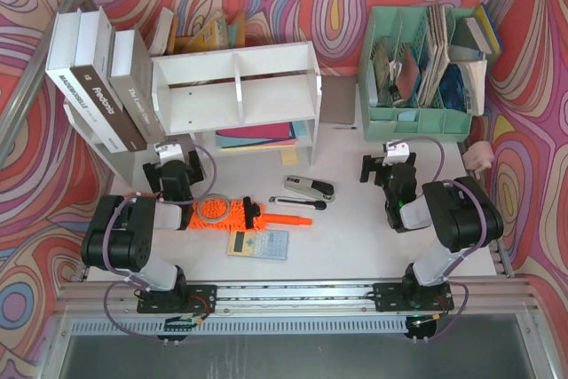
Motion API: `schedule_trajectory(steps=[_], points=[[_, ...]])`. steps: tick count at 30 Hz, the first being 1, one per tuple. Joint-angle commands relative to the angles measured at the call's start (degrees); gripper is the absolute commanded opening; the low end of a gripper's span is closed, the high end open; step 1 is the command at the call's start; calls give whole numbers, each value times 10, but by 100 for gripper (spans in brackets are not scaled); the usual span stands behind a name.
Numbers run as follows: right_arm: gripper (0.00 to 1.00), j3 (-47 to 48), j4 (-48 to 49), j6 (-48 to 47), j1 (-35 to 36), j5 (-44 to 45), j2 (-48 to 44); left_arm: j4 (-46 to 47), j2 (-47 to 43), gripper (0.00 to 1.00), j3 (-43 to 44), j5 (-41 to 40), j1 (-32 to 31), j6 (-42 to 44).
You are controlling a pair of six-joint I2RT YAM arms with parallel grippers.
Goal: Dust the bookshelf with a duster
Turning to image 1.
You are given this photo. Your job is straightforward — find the mint green desk organizer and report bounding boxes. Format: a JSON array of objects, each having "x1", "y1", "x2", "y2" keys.
[{"x1": 358, "y1": 4, "x2": 472, "y2": 142}]

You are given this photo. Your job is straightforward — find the clear tape roll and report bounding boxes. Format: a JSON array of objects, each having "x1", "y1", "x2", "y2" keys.
[{"x1": 197, "y1": 193, "x2": 231, "y2": 224}]

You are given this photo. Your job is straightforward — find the books behind shelf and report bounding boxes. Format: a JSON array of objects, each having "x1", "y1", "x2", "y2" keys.
[{"x1": 145, "y1": 7, "x2": 246, "y2": 57}]

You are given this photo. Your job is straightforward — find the yellow sticky notes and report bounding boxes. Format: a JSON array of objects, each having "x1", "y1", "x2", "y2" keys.
[{"x1": 280, "y1": 149, "x2": 298, "y2": 166}]

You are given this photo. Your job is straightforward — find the aluminium mounting rail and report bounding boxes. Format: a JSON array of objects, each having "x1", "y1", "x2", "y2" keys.
[{"x1": 52, "y1": 280, "x2": 540, "y2": 318}]

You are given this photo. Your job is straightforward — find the stack of coloured paper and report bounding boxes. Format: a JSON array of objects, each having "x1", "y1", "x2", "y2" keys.
[{"x1": 215, "y1": 121, "x2": 307, "y2": 151}]

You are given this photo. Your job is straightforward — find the beige blue calculator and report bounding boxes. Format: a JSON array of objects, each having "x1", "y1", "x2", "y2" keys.
[{"x1": 227, "y1": 230, "x2": 289, "y2": 261}]

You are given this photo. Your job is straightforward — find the orange microfiber duster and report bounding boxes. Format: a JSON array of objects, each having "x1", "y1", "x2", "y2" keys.
[{"x1": 119, "y1": 191, "x2": 314, "y2": 233}]

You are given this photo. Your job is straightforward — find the brown book Fredonia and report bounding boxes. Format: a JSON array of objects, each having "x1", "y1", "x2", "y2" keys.
[{"x1": 71, "y1": 9, "x2": 146, "y2": 154}]

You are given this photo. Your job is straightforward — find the grey book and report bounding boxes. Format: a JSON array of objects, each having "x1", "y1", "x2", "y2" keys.
[{"x1": 108, "y1": 28, "x2": 165, "y2": 144}]

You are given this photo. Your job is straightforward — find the black clip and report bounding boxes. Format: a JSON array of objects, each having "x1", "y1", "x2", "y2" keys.
[{"x1": 242, "y1": 196, "x2": 261, "y2": 230}]

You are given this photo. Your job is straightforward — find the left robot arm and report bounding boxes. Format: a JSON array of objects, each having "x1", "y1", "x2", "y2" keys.
[{"x1": 81, "y1": 146, "x2": 212, "y2": 318}]

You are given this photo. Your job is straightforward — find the white wooden bookshelf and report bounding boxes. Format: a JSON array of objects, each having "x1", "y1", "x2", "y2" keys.
[{"x1": 152, "y1": 42, "x2": 322, "y2": 162}]

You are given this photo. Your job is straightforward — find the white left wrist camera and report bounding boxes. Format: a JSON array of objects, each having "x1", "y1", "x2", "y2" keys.
[{"x1": 154, "y1": 143, "x2": 185, "y2": 165}]

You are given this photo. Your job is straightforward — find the white side shelf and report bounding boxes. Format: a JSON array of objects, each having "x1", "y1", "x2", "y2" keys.
[{"x1": 63, "y1": 101, "x2": 158, "y2": 192}]

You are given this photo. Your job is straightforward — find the pink pig figurine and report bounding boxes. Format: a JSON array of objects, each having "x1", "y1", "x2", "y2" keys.
[{"x1": 462, "y1": 140, "x2": 494, "y2": 179}]

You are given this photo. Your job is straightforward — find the black silver stapler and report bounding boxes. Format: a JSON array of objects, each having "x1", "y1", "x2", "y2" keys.
[{"x1": 284, "y1": 176, "x2": 335, "y2": 202}]

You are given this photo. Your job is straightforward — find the white book Mademoiselle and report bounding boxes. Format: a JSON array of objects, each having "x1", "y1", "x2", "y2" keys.
[{"x1": 45, "y1": 12, "x2": 117, "y2": 153}]

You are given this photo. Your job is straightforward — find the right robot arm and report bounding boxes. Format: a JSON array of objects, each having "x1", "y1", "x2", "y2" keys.
[{"x1": 359, "y1": 153, "x2": 504, "y2": 312}]

